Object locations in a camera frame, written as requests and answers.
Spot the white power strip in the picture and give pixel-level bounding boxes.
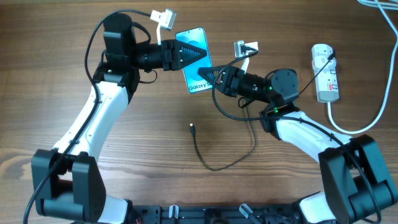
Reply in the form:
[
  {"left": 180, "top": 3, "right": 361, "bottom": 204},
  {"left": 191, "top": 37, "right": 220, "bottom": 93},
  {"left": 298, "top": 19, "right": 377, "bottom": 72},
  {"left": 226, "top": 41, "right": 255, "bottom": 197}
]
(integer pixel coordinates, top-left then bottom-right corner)
[{"left": 312, "top": 44, "right": 339, "bottom": 103}]

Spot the white USB charger plug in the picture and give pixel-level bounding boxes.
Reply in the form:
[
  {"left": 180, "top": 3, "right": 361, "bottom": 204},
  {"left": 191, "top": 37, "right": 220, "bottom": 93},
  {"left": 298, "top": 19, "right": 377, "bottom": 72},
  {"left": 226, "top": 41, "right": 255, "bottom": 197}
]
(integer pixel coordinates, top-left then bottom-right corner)
[{"left": 312, "top": 55, "right": 336, "bottom": 73}]

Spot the white power strip cord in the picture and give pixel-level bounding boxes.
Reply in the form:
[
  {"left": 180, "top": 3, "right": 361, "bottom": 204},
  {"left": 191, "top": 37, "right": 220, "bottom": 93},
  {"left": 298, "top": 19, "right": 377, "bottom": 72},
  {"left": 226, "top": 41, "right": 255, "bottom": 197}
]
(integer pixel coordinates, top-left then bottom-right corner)
[{"left": 326, "top": 0, "right": 398, "bottom": 135}]

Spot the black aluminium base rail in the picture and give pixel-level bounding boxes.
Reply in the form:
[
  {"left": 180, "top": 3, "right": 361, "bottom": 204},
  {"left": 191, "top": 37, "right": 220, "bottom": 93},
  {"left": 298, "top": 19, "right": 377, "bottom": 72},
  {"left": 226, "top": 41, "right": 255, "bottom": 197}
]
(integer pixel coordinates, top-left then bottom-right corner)
[{"left": 125, "top": 203, "right": 307, "bottom": 224}]

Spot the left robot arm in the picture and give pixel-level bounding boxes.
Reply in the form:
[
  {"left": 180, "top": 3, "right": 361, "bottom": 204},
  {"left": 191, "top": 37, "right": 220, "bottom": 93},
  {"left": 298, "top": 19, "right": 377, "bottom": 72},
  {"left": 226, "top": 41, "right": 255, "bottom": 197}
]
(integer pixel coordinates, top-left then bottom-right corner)
[{"left": 23, "top": 9, "right": 207, "bottom": 223}]

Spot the teal-screen Galaxy smartphone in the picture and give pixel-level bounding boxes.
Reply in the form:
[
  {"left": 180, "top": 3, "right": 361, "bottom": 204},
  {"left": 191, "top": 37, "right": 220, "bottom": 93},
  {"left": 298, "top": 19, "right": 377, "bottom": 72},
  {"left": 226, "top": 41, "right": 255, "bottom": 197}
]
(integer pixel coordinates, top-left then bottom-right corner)
[{"left": 175, "top": 27, "right": 212, "bottom": 94}]

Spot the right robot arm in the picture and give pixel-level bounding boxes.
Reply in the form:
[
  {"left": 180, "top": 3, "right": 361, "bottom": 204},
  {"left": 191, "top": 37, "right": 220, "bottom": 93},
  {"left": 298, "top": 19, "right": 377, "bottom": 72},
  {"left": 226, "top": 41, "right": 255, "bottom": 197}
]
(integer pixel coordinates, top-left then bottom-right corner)
[{"left": 198, "top": 67, "right": 397, "bottom": 223}]

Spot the white cable top right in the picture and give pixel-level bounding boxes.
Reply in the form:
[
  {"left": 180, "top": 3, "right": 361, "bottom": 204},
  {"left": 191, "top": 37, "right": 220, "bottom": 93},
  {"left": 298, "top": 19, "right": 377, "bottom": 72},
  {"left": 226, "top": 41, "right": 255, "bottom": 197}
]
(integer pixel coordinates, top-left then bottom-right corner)
[{"left": 356, "top": 0, "right": 398, "bottom": 11}]

